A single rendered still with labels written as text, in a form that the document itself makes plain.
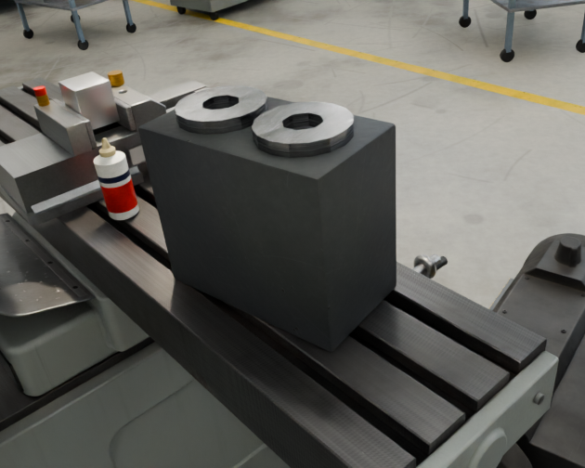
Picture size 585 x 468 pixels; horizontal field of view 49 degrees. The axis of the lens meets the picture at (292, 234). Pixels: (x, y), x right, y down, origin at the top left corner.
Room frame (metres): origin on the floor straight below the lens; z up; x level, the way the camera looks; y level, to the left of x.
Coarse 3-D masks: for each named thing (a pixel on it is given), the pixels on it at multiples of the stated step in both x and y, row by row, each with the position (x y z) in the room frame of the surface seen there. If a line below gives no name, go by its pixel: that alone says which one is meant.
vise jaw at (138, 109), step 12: (120, 96) 0.89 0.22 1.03; (132, 96) 0.89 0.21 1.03; (144, 96) 0.88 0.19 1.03; (120, 108) 0.86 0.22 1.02; (132, 108) 0.85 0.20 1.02; (144, 108) 0.86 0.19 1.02; (156, 108) 0.87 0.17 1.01; (120, 120) 0.87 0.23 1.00; (132, 120) 0.85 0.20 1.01; (144, 120) 0.86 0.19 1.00
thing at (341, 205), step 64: (192, 128) 0.56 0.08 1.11; (256, 128) 0.52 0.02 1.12; (320, 128) 0.51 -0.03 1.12; (384, 128) 0.52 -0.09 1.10; (192, 192) 0.54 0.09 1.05; (256, 192) 0.49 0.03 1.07; (320, 192) 0.44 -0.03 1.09; (384, 192) 0.51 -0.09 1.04; (192, 256) 0.56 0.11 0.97; (256, 256) 0.49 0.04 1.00; (320, 256) 0.44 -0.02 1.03; (384, 256) 0.51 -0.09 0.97; (320, 320) 0.45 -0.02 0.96
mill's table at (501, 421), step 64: (0, 128) 1.10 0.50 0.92; (0, 192) 0.98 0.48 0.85; (64, 256) 0.78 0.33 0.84; (128, 256) 0.64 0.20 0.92; (192, 320) 0.51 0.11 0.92; (256, 320) 0.51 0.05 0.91; (384, 320) 0.48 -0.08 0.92; (448, 320) 0.47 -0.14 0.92; (256, 384) 0.41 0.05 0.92; (320, 384) 0.43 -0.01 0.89; (384, 384) 0.40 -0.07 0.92; (448, 384) 0.39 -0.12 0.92; (512, 384) 0.39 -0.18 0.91; (320, 448) 0.34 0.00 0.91; (384, 448) 0.33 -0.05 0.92; (448, 448) 0.33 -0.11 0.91
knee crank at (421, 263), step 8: (416, 256) 1.13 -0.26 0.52; (424, 256) 1.11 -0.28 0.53; (432, 256) 1.13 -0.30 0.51; (440, 256) 1.15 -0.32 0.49; (416, 264) 1.12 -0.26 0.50; (424, 264) 1.10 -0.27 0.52; (432, 264) 1.09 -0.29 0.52; (440, 264) 1.13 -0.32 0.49; (424, 272) 1.09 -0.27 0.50; (432, 272) 1.09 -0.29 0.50
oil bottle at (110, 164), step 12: (108, 144) 0.75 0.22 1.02; (108, 156) 0.74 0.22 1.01; (120, 156) 0.75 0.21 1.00; (96, 168) 0.74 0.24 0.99; (108, 168) 0.73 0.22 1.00; (120, 168) 0.74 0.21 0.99; (108, 180) 0.73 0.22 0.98; (120, 180) 0.73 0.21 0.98; (108, 192) 0.73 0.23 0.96; (120, 192) 0.73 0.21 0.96; (132, 192) 0.74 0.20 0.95; (108, 204) 0.73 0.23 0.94; (120, 204) 0.73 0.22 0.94; (132, 204) 0.74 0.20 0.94; (120, 216) 0.73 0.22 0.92; (132, 216) 0.74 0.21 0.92
